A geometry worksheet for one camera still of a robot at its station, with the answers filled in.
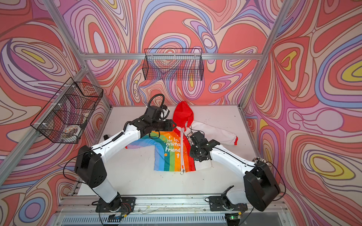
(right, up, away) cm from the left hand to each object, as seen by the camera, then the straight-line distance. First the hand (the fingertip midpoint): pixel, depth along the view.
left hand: (175, 125), depth 83 cm
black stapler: (-50, -9, +15) cm, 53 cm away
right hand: (+11, -20, +2) cm, 23 cm away
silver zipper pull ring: (+4, -28, +2) cm, 29 cm away
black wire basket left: (-60, +4, -9) cm, 61 cm away
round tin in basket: (-53, -2, -11) cm, 54 cm away
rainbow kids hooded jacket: (-3, -16, +11) cm, 19 cm away
